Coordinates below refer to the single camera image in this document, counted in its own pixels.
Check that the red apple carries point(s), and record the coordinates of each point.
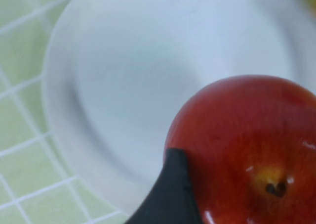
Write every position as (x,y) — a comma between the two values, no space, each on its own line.
(234,135)

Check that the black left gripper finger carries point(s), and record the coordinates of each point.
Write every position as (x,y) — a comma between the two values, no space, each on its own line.
(172,204)

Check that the white round plate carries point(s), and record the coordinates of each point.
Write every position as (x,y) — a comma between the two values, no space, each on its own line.
(123,85)

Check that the green white checked tablecloth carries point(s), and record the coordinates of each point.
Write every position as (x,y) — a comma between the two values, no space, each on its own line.
(22,105)

